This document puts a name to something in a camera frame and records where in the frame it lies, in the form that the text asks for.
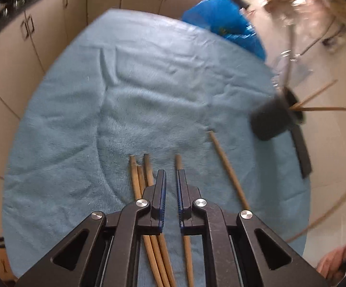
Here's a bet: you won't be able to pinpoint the brown cardboard box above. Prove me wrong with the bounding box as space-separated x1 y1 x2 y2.
0 245 13 281

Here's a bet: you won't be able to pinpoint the black smartphone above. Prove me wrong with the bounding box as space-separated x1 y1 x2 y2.
291 126 312 179

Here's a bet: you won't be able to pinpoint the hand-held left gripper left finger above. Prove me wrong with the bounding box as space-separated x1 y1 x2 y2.
14 169 167 287

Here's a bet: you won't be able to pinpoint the clear glass mug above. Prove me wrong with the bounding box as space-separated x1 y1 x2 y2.
271 49 303 88

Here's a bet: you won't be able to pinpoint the long wooden chopstick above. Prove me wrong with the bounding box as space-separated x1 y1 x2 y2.
175 154 195 287
207 131 250 212
293 106 346 112
137 165 171 287
286 173 346 243
143 154 177 287
129 155 165 287
291 79 339 109

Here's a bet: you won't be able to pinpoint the blue tablecloth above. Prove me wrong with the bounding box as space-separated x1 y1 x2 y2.
2 8 311 278

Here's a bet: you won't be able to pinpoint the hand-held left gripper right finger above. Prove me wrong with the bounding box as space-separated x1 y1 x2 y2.
176 169 330 287

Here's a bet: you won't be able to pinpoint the hanging plastic bags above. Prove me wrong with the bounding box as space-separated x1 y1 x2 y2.
263 0 346 45

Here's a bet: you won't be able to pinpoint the blue plastic bag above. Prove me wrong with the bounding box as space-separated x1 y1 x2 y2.
181 0 266 60

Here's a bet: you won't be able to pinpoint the person's right hand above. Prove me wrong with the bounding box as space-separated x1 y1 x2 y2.
316 239 346 279

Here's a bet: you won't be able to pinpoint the dark grey utensil holder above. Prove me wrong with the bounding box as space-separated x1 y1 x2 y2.
250 86 307 142

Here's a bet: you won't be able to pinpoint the white lower kitchen cabinets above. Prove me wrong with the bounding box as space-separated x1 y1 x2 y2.
0 0 215 120

